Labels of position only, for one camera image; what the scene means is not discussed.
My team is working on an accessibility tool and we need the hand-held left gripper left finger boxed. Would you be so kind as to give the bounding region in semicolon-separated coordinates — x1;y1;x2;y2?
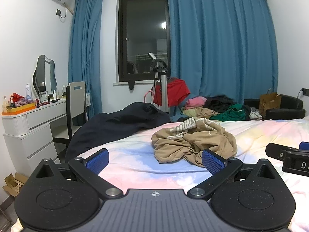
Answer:
31;148;124;200

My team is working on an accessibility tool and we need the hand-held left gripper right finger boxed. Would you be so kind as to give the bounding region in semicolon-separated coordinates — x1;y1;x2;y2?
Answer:
187;149;278;200

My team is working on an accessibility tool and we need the tan t-shirt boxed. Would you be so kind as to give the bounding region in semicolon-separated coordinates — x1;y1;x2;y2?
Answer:
152;117;238;167

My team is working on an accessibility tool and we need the pink clothes hanger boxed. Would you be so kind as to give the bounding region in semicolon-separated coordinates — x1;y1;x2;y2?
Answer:
143;87;156;103

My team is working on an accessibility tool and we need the dark navy blanket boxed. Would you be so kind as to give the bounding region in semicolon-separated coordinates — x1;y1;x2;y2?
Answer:
66;102;171;161

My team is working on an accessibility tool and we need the pastel tie-dye bedsheet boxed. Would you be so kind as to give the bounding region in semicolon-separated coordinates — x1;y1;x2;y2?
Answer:
10;118;309;232

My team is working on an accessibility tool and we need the black sofa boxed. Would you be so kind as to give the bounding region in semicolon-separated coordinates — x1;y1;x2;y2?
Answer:
244;94;306;121

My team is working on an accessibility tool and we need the white patterned cloth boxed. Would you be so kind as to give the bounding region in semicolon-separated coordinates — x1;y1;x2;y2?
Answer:
250;107;262;120

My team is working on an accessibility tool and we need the brown paper bag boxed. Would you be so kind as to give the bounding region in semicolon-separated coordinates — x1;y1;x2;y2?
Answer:
259;88;282;119

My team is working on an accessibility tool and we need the beige garment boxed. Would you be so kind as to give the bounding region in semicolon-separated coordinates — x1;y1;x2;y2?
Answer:
182;107;219;119

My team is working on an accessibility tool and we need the green garment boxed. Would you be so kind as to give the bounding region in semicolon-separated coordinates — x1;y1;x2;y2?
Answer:
210;103;247;122

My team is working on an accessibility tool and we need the blue garment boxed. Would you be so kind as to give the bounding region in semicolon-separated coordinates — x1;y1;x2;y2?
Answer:
170;106;186;122

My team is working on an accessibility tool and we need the black garment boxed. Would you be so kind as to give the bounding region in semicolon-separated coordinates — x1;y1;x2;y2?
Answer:
205;95;239;113

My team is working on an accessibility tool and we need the pink garment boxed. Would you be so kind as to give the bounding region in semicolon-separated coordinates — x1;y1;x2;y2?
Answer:
185;97;207;107

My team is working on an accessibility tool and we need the black and white chair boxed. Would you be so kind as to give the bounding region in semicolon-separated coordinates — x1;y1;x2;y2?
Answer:
52;81;87;150

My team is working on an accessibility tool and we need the white dressing table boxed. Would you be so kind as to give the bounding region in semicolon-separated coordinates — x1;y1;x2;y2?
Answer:
2;98;67;168

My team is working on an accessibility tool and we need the red shirt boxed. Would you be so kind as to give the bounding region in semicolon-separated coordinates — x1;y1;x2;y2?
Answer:
152;78;191;107

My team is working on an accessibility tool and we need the cardboard box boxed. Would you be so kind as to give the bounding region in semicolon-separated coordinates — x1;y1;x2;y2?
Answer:
2;173;28;197

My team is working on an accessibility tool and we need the garment steamer stand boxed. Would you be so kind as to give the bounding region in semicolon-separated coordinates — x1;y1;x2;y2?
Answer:
148;52;169;114

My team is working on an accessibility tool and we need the orange tray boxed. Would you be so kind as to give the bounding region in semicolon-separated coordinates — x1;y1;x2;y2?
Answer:
2;103;36;116

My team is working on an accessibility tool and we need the white spray bottle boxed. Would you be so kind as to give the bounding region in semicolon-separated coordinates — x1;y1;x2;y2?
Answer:
25;83;33;101

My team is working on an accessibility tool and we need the wavy vanity mirror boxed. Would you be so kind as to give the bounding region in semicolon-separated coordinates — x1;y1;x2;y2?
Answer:
33;55;57;100

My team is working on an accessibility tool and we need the blue curtain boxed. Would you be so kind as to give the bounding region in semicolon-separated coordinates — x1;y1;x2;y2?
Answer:
68;0;105;121
166;0;278;107

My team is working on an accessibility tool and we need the dark framed window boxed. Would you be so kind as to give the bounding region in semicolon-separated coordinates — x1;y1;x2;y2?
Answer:
117;0;171;83

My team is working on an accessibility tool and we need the black power cable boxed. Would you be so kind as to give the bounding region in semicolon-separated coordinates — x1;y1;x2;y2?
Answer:
59;1;68;19

